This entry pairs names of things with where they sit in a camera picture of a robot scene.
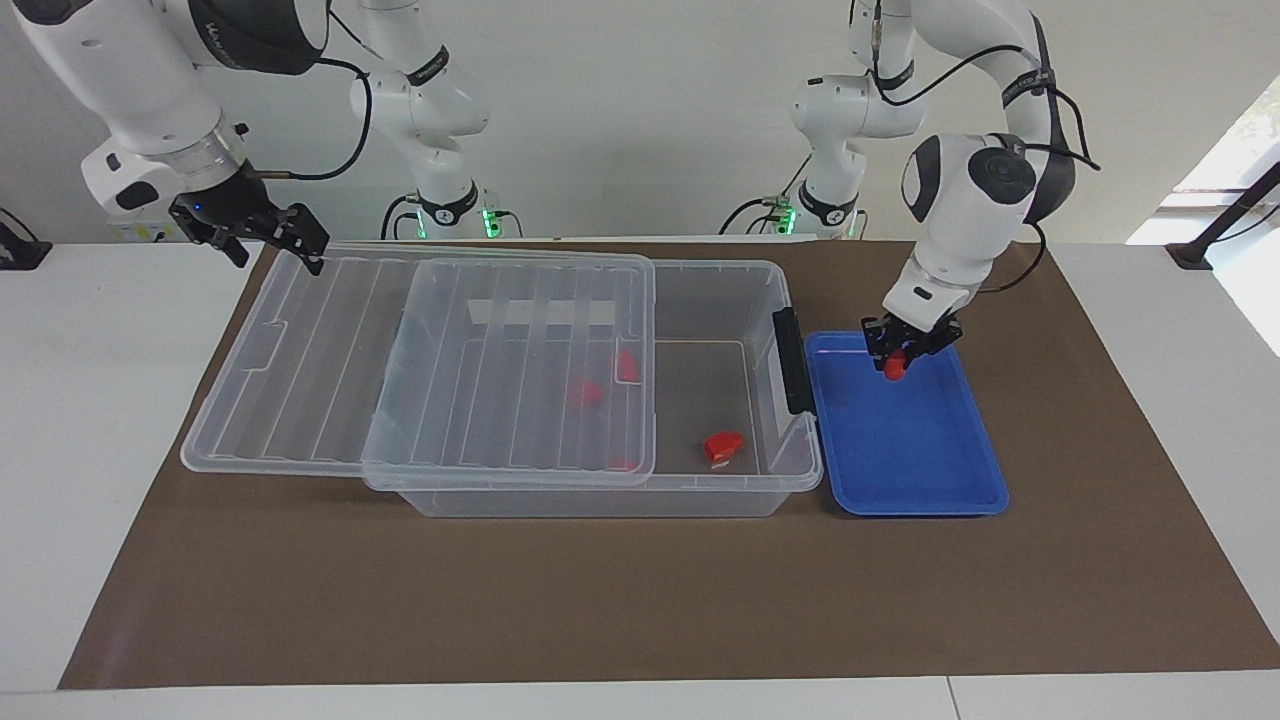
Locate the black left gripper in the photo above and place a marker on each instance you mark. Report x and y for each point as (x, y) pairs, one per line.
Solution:
(915, 328)

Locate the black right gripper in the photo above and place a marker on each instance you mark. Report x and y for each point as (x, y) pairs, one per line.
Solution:
(225, 210)

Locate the clear ribbed plastic lid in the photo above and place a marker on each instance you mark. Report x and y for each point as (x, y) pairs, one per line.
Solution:
(320, 380)

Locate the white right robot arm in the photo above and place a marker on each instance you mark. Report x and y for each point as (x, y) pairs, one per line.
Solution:
(130, 90)

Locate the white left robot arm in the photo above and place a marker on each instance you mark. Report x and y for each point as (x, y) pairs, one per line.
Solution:
(970, 200)

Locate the blue plastic tray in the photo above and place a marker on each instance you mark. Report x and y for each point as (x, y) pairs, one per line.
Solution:
(900, 450)

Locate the clear plastic storage box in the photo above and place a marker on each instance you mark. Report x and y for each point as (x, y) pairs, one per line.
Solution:
(700, 380)

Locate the black clamp stand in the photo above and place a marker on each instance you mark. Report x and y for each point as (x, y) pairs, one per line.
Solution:
(1190, 253)

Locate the brown table mat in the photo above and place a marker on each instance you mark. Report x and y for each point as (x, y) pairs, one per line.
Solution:
(640, 600)

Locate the black table mount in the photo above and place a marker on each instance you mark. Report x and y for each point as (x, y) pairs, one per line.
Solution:
(20, 255)

